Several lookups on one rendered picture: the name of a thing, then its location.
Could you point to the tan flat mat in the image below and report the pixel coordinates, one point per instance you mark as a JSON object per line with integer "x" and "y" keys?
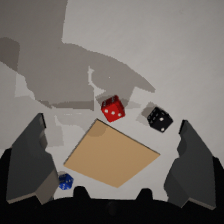
{"x": 109, "y": 156}

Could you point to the black die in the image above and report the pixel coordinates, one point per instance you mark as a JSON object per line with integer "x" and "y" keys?
{"x": 159, "y": 120}

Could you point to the blue die with white pips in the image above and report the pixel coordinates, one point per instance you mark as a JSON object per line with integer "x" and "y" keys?
{"x": 66, "y": 181}

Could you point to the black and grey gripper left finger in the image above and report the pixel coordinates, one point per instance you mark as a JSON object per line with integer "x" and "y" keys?
{"x": 28, "y": 176}

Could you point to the red die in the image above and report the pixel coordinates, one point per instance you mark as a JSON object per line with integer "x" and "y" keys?
{"x": 113, "y": 109}

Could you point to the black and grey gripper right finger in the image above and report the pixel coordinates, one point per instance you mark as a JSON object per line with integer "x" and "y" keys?
{"x": 195, "y": 181}

